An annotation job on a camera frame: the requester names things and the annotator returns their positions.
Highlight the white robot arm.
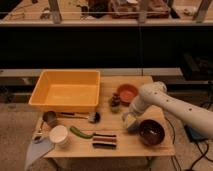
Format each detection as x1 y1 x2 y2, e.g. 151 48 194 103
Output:
122 82 213 140

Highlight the white paper cup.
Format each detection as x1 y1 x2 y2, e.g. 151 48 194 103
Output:
49 125 69 147

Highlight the small dark pinecone toy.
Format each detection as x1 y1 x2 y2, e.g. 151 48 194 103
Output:
109 93 120 113

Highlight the dark purple bowl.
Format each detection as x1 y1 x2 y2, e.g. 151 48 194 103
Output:
139 119 165 146

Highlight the orange plate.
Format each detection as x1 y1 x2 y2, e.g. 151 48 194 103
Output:
117 84 138 105

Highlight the striped cloth block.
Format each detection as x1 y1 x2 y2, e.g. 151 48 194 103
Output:
92 134 117 149

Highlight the green pepper toy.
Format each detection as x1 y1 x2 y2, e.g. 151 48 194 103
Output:
70 126 94 139

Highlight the yellow plastic bin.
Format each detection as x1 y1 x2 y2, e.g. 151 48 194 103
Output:
28 69 100 113

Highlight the black foot pedal box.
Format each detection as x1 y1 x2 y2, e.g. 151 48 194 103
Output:
184 125 206 142

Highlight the light blue cloth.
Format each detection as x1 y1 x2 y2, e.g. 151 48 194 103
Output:
24 138 54 171

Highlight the black brush with handle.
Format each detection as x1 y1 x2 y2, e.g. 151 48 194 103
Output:
60 112 101 123

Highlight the black cable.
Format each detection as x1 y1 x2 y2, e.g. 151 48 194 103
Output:
164 116 211 171

